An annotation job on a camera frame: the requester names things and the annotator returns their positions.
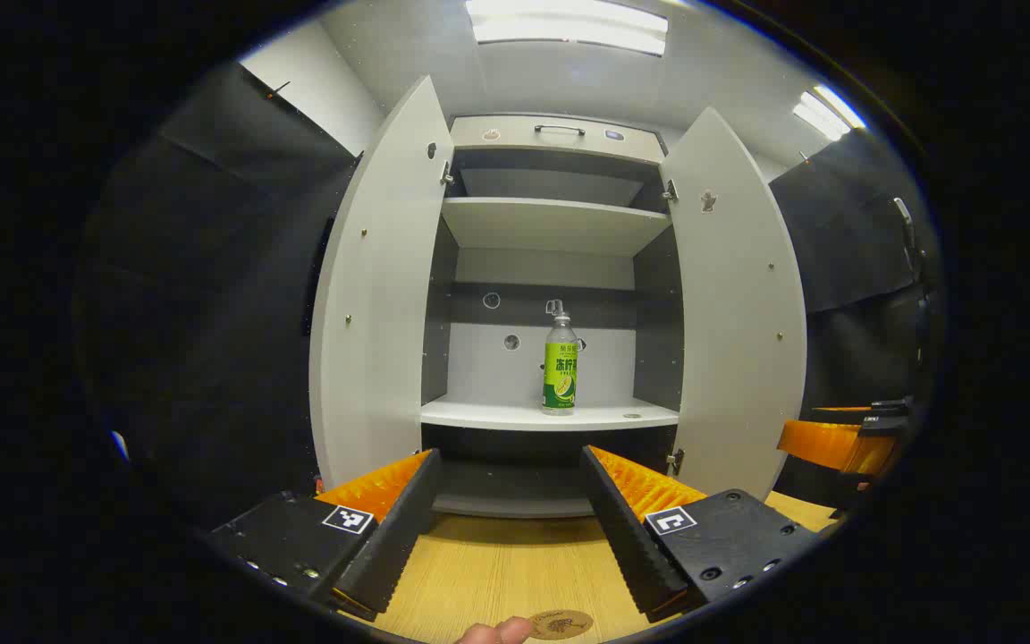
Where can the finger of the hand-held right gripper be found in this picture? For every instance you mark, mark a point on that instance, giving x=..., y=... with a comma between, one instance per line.
x=892, y=407
x=828, y=444

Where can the ceiling light panel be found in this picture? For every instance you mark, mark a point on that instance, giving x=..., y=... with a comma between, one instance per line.
x=569, y=27
x=828, y=112

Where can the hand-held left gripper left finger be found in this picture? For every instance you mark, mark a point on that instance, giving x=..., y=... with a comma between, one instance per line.
x=394, y=546

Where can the black backdrop cloth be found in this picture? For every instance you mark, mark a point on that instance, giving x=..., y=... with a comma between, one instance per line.
x=211, y=313

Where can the round brown coaster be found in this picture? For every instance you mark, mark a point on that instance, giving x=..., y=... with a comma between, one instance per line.
x=564, y=624

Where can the green label plastic bottle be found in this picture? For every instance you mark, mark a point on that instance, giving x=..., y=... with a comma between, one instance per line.
x=560, y=376

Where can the grey door with checkered sticker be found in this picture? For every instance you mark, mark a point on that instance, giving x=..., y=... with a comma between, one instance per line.
x=381, y=295

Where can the grey cabinet door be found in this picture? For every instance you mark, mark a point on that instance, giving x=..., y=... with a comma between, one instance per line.
x=738, y=313

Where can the white cabinet shelf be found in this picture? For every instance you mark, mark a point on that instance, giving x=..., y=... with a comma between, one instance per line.
x=551, y=224
x=497, y=413

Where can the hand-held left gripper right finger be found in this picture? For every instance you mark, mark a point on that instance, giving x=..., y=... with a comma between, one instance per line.
x=627, y=537

